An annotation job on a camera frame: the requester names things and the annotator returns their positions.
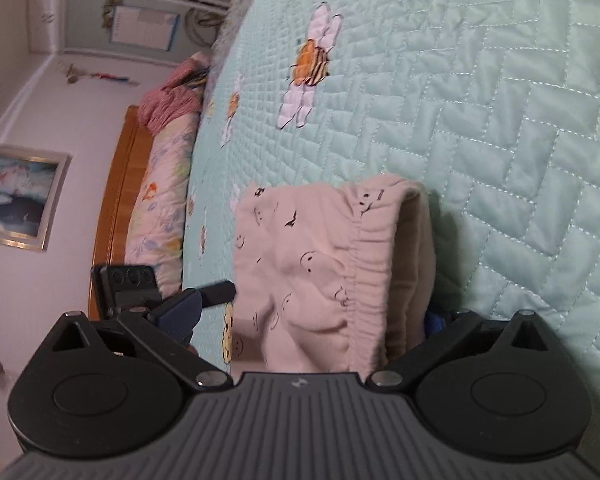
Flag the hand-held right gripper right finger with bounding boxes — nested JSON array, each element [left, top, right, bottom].
[[367, 309, 551, 388]]

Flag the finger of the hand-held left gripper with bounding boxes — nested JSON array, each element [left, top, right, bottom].
[[195, 281, 237, 308]]

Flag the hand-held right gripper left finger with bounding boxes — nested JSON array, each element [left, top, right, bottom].
[[52, 287, 233, 391]]

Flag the beige smiley print pants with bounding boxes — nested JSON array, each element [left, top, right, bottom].
[[230, 174, 438, 373]]

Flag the wooden headboard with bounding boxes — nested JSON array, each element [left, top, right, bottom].
[[91, 105, 153, 321]]

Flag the floral pillow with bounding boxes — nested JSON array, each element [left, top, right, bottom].
[[125, 110, 201, 296]]

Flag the framed photo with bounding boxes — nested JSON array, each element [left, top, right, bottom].
[[0, 142, 73, 253]]

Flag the pink knitted cloth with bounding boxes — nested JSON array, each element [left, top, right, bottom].
[[137, 52, 213, 133]]

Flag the mint quilted bee blanket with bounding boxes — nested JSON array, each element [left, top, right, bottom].
[[180, 0, 600, 411]]

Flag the hanging wall ornament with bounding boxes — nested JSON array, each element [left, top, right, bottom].
[[60, 62, 131, 86]]

